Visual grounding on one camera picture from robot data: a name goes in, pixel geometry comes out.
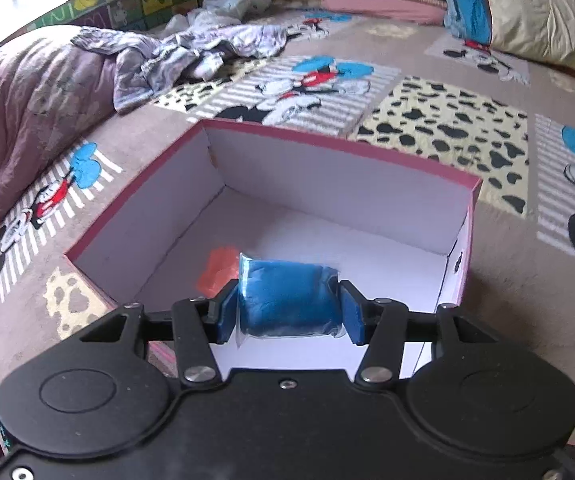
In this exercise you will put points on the cream pillow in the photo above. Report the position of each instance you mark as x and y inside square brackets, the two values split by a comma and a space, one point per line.
[542, 10]

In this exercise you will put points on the cartoon printed bed sheet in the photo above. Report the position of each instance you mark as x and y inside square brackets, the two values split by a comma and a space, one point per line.
[317, 85]

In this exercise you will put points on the white crumpled cloth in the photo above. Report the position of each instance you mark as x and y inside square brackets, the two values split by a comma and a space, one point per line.
[227, 10]

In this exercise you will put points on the pink cardboard box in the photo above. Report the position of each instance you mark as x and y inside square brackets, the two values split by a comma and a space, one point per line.
[292, 240]

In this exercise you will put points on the blue clay packet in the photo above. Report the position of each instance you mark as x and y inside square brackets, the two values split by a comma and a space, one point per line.
[287, 298]

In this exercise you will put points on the orange clay packet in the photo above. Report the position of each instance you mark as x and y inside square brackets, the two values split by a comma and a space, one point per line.
[219, 273]

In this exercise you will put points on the blue pillow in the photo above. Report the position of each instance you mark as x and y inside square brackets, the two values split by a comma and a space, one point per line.
[465, 5]

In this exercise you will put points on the pink quilt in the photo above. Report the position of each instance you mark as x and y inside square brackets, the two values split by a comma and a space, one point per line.
[32, 105]

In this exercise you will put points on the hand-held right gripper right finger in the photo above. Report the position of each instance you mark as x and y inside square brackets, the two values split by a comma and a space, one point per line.
[353, 319]

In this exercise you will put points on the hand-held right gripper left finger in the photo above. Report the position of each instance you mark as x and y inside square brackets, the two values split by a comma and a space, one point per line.
[226, 316]

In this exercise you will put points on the grey patterned garment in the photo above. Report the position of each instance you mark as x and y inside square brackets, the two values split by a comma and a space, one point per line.
[177, 55]

